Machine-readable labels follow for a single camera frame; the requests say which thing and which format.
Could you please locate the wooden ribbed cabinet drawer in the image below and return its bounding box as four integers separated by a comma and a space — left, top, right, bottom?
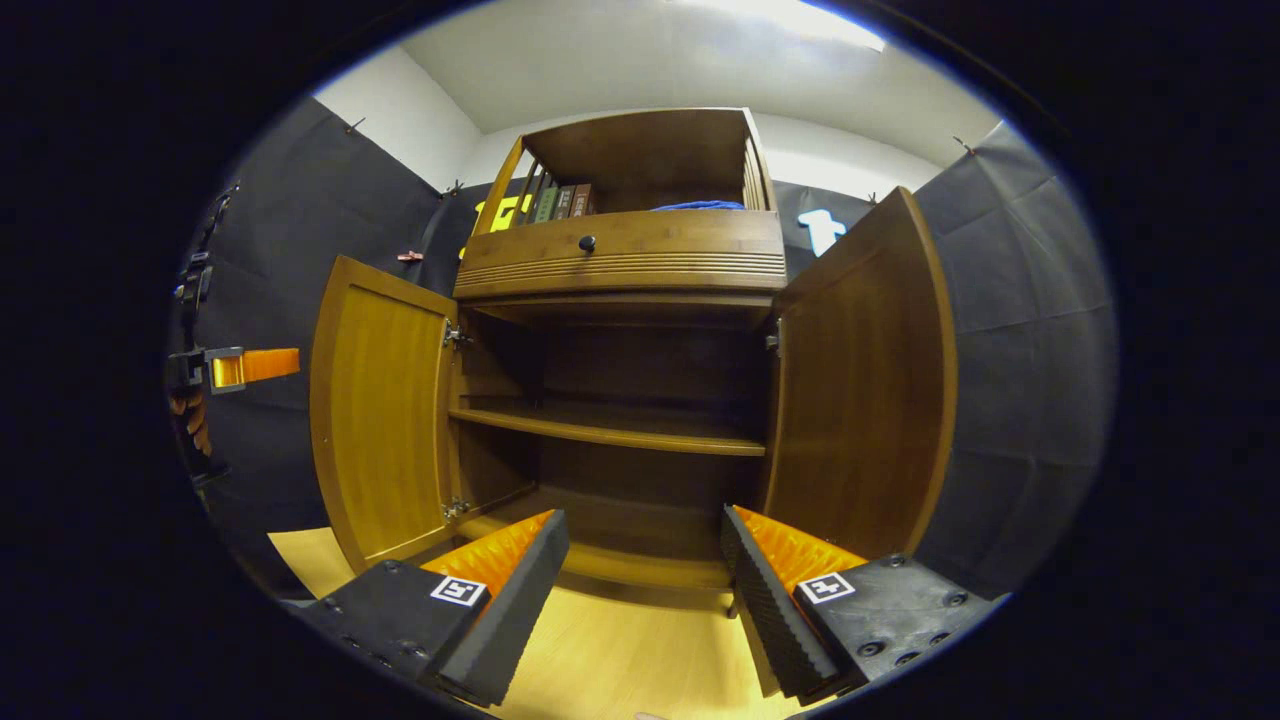
453, 209, 789, 300

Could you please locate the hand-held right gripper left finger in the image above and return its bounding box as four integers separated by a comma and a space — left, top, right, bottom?
300, 508, 571, 709

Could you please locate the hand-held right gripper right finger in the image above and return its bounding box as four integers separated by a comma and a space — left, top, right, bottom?
720, 503, 1001, 701

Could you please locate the wooden cabinet door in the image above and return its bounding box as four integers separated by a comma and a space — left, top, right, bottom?
309, 255, 462, 574
757, 187, 959, 563

